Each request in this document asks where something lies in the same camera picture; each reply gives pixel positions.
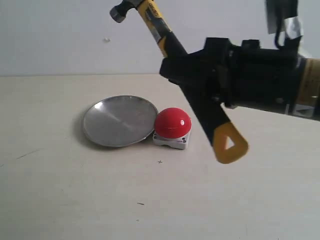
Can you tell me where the yellow black claw hammer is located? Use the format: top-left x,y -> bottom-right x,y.
110,0 -> 249,164

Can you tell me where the red dome push button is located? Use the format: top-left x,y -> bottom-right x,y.
152,107 -> 192,150

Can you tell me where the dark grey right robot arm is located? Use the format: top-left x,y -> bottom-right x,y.
159,37 -> 320,120

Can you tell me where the white taped wrist camera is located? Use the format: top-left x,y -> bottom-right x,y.
264,0 -> 303,51

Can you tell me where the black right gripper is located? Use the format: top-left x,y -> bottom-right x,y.
159,37 -> 307,114

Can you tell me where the round stainless steel plate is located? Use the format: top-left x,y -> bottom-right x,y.
81,95 -> 159,148

